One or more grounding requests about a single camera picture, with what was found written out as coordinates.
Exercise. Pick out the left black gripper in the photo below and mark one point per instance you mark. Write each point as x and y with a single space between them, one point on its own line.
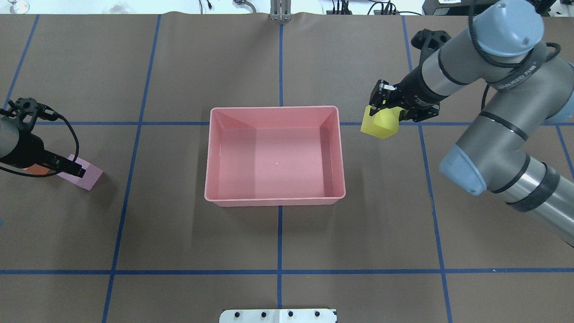
28 150

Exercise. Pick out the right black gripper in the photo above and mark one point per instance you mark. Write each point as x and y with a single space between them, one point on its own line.
413 89

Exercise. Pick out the yellow foam block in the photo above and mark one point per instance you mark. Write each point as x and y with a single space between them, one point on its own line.
382 124

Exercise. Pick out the pink foam block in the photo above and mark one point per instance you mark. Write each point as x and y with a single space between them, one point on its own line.
91 175

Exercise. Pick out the orange foam block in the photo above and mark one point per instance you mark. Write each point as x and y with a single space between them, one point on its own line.
38 171

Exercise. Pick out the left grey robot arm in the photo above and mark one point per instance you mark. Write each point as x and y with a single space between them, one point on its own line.
10 136

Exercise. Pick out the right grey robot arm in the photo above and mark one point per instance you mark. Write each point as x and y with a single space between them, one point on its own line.
504 47

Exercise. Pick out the pink plastic bin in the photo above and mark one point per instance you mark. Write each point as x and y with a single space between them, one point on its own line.
274 156

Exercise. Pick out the brown paper table cover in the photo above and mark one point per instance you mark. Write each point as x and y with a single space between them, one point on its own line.
404 245

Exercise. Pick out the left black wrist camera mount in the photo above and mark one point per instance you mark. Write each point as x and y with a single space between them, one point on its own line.
24 113

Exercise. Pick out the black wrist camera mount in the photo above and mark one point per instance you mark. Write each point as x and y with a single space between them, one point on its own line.
426 40
24 113

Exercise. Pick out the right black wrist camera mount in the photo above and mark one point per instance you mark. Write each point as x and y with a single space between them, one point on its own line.
426 40

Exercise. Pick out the grey metal post bracket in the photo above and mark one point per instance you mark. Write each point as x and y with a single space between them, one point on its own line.
280 10

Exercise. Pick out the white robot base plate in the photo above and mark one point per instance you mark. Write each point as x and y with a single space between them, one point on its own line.
319 315

